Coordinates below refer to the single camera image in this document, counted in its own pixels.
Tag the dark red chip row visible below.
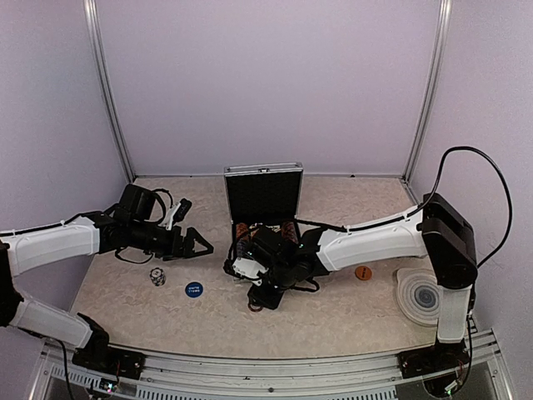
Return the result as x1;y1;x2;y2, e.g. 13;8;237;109
281;221;296;238

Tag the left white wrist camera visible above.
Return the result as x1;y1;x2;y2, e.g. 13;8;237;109
161;198;192;231

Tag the black white chip stack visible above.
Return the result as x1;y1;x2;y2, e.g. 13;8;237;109
149;267;166;287

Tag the grey striped plate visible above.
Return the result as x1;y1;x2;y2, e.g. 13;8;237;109
396;267;440;328

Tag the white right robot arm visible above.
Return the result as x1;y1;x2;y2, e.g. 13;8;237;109
224;193;478;370

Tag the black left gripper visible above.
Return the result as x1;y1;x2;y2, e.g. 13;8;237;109
129;219;213;261

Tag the aluminium poker chip case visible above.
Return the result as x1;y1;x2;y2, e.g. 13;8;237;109
224;162;303;255

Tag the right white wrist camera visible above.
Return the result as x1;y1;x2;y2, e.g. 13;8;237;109
232;257;267;280

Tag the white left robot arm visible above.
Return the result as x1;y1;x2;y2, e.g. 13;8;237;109
1;184;214;371

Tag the blue round button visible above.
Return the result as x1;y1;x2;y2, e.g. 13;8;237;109
185;282;204;298

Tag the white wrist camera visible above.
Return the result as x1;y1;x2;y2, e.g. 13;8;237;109
232;257;267;280
161;198;192;231

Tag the orange round button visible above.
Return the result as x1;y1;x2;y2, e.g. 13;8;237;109
354;265;373;281

